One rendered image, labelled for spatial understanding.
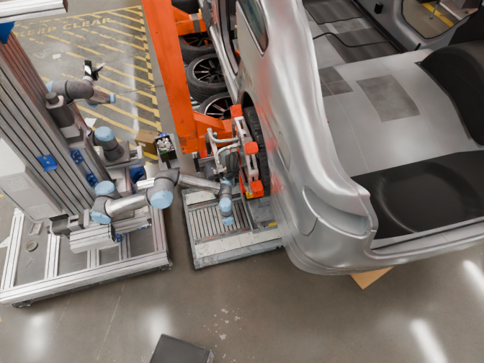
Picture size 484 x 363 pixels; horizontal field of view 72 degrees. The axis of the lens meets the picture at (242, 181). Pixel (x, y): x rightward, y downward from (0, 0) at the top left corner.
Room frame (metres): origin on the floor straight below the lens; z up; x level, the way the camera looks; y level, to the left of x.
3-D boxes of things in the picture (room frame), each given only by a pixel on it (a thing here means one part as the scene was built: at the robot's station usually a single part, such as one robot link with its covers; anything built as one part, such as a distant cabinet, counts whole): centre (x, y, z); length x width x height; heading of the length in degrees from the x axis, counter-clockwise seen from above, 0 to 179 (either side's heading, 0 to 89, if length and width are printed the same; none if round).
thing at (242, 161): (1.59, 0.04, 0.85); 0.21 x 0.14 x 0.14; 102
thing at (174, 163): (2.06, 0.66, 0.44); 0.43 x 0.17 x 0.03; 12
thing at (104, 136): (1.73, 0.96, 0.98); 0.13 x 0.12 x 0.14; 88
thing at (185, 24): (3.99, 0.49, 0.69); 0.52 x 0.17 x 0.35; 102
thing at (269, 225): (1.64, -0.19, 0.13); 0.50 x 0.36 x 0.10; 12
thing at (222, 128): (2.10, 0.11, 0.69); 0.52 x 0.17 x 0.35; 102
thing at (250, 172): (1.61, -0.03, 0.85); 0.54 x 0.07 x 0.54; 12
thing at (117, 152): (1.73, 0.95, 0.87); 0.15 x 0.15 x 0.10
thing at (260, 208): (1.64, -0.19, 0.32); 0.40 x 0.30 x 0.28; 12
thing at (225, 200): (1.12, 0.11, 0.95); 0.11 x 0.08 x 0.11; 179
